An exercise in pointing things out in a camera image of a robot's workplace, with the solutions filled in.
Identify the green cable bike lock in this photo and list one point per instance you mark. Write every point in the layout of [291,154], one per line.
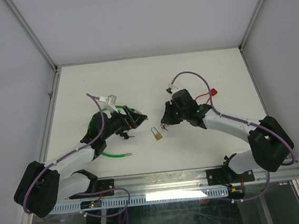
[119,107]

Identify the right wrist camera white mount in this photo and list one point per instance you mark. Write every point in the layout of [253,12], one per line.
[171,87]

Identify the small silver keys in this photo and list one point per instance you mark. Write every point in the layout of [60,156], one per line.
[163,126]

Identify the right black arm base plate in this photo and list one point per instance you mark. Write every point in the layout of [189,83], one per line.
[225,177]

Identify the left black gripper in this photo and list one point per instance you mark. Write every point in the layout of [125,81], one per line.
[133,119]

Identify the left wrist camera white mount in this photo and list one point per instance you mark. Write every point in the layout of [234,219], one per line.
[109,102]

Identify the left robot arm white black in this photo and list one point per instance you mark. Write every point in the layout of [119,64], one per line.
[45,184]

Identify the black-headed key pair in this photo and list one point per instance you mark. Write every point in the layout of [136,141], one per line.
[125,135]

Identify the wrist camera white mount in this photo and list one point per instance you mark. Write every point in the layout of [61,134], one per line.
[171,87]
[109,102]

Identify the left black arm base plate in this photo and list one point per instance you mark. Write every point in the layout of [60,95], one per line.
[104,188]

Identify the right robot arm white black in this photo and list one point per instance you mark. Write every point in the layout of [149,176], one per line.
[269,143]

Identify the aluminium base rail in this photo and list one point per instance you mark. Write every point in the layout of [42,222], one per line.
[183,179]

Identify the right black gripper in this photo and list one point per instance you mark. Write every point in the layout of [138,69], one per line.
[167,118]

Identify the grey slotted cable duct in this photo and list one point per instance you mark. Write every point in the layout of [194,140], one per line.
[140,200]

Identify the brass padlock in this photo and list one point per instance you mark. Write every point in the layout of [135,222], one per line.
[158,136]

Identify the red cable seal tag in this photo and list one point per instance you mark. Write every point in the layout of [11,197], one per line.
[212,92]

